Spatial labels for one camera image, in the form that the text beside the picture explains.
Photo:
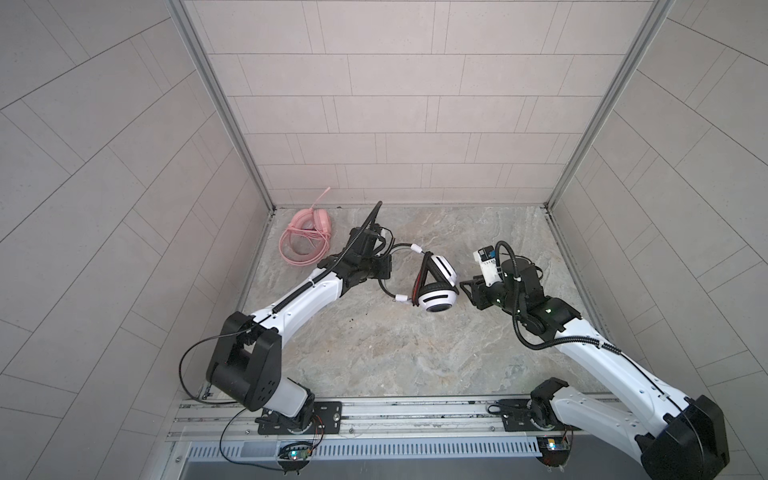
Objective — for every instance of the pink headphones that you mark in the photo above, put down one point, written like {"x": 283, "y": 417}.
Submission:
{"x": 307, "y": 238}

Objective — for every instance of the aluminium corner post left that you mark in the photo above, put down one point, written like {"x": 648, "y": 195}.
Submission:
{"x": 192, "y": 41}

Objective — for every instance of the left circuit board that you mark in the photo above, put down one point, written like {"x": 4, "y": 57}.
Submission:
{"x": 300, "y": 451}

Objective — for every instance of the aluminium corner post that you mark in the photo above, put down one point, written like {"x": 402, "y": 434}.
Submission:
{"x": 192, "y": 41}
{"x": 647, "y": 32}

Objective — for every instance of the circuit board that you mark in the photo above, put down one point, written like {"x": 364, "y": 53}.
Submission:
{"x": 555, "y": 451}
{"x": 300, "y": 451}

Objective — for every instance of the aluminium corner post right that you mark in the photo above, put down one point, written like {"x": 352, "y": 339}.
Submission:
{"x": 647, "y": 32}

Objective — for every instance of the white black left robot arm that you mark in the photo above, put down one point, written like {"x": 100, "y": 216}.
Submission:
{"x": 246, "y": 363}

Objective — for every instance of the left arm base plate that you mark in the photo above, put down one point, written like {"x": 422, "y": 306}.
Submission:
{"x": 315, "y": 417}

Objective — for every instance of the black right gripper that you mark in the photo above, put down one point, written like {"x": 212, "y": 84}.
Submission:
{"x": 477, "y": 291}

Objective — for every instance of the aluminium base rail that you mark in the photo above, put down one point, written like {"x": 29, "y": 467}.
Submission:
{"x": 390, "y": 417}

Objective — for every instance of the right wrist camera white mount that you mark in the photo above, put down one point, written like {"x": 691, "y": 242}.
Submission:
{"x": 487, "y": 259}

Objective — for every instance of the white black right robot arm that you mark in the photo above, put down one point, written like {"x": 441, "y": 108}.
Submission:
{"x": 672, "y": 435}

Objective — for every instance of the right circuit board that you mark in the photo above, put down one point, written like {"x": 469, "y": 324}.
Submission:
{"x": 555, "y": 451}

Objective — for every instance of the white black headphones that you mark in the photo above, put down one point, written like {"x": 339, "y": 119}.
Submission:
{"x": 435, "y": 288}

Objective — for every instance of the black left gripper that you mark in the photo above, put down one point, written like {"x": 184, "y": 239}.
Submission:
{"x": 385, "y": 264}

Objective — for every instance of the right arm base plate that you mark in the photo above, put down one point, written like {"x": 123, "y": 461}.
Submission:
{"x": 517, "y": 415}

